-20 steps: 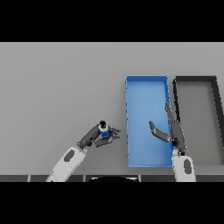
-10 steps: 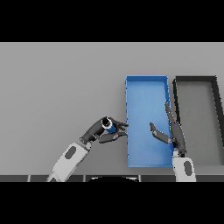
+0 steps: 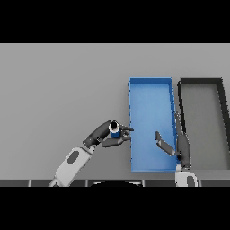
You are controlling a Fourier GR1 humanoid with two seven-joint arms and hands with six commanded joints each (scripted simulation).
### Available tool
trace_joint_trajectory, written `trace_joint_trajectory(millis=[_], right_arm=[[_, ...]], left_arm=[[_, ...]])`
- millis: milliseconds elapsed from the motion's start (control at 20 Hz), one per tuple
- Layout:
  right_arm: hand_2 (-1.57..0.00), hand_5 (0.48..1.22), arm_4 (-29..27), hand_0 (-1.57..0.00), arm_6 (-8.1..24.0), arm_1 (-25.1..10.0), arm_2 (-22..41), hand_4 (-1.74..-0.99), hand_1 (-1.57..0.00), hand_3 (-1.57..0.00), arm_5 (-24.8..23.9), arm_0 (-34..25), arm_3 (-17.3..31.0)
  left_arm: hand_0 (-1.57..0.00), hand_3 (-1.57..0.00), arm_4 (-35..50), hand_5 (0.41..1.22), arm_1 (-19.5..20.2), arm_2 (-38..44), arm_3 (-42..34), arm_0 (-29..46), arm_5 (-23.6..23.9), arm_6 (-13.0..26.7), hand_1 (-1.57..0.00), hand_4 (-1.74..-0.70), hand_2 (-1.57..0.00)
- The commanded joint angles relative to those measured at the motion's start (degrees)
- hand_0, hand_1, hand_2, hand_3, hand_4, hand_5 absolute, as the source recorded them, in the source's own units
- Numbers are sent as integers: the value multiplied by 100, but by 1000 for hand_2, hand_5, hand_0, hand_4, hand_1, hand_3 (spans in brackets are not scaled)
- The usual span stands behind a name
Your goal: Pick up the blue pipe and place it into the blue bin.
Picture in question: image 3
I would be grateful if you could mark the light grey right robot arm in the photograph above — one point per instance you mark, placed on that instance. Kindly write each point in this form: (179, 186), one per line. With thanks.
(186, 178)

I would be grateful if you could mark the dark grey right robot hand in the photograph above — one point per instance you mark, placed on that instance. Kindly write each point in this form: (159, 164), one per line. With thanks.
(182, 146)

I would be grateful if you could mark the dark grey bin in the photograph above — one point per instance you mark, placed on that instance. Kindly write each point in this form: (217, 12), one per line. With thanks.
(206, 121)

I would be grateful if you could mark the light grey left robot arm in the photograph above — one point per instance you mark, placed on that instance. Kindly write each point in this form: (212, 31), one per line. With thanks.
(69, 166)

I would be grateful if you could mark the blue pipe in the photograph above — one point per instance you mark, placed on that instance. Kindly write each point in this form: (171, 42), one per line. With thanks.
(114, 129)

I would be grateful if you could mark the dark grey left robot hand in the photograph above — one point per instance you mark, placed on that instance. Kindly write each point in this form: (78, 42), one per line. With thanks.
(99, 133)

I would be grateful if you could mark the blue bin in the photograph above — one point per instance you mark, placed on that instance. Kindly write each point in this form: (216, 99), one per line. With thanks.
(152, 124)

